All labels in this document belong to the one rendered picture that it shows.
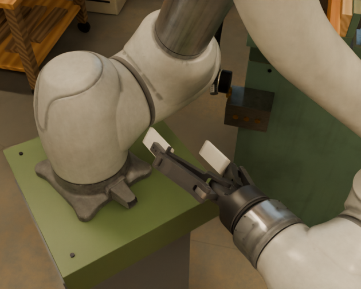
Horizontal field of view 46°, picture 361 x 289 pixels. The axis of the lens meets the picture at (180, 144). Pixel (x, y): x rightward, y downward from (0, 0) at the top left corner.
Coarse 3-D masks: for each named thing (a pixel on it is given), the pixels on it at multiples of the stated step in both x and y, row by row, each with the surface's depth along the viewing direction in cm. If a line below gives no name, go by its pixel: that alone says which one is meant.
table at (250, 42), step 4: (320, 0) 95; (324, 0) 95; (320, 4) 94; (324, 4) 94; (324, 8) 93; (324, 12) 92; (248, 36) 92; (340, 36) 86; (248, 40) 92; (252, 40) 92; (344, 40) 86; (348, 40) 86; (248, 44) 93; (252, 44) 93; (348, 44) 87
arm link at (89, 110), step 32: (64, 64) 70; (96, 64) 70; (64, 96) 67; (96, 96) 69; (128, 96) 74; (64, 128) 70; (96, 128) 71; (128, 128) 76; (64, 160) 75; (96, 160) 76
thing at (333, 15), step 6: (330, 0) 90; (336, 0) 87; (330, 6) 87; (336, 6) 86; (330, 12) 85; (336, 12) 84; (330, 18) 83; (336, 18) 83; (336, 24) 82; (336, 30) 80
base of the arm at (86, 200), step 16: (48, 160) 89; (128, 160) 86; (48, 176) 87; (112, 176) 82; (128, 176) 86; (144, 176) 88; (64, 192) 84; (80, 192) 82; (96, 192) 82; (112, 192) 83; (128, 192) 82; (80, 208) 82; (96, 208) 82; (128, 208) 82
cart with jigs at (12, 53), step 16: (0, 0) 165; (16, 0) 165; (32, 0) 230; (48, 0) 230; (64, 0) 230; (80, 0) 224; (0, 16) 217; (16, 16) 170; (32, 16) 217; (48, 16) 217; (64, 16) 220; (80, 16) 232; (0, 32) 207; (16, 32) 176; (32, 32) 207; (48, 32) 209; (0, 48) 202; (16, 48) 199; (32, 48) 186; (48, 48) 202; (0, 64) 194; (16, 64) 194; (32, 64) 188; (32, 80) 195
